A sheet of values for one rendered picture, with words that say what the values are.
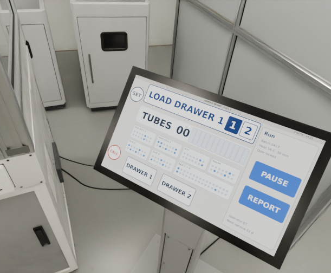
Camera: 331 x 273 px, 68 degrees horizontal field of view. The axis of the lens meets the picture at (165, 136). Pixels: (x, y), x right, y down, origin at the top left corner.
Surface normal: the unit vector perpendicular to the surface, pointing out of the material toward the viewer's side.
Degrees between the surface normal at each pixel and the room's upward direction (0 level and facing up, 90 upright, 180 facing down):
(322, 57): 90
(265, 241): 50
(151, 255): 5
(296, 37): 90
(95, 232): 0
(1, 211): 90
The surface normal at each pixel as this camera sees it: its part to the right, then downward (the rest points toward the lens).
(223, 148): -0.33, -0.07
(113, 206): 0.07, -0.75
